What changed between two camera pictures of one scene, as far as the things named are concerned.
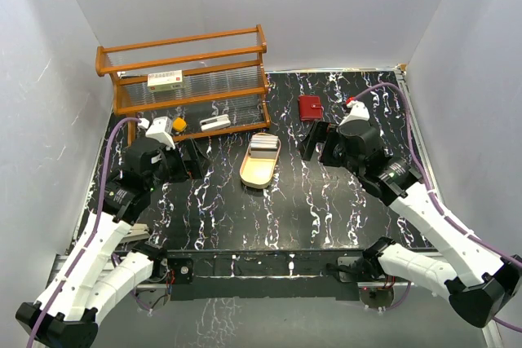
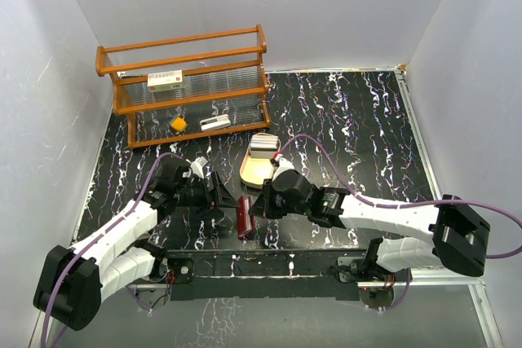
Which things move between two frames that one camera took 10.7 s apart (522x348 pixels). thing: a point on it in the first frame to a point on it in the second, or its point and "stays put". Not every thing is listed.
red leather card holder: (310, 107) to (245, 222)
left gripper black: (194, 166) to (222, 197)
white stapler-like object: (214, 122) stays put
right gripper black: (320, 133) to (263, 205)
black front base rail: (276, 274) stays put
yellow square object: (179, 124) stays put
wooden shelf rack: (209, 84) stays put
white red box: (165, 81) stays put
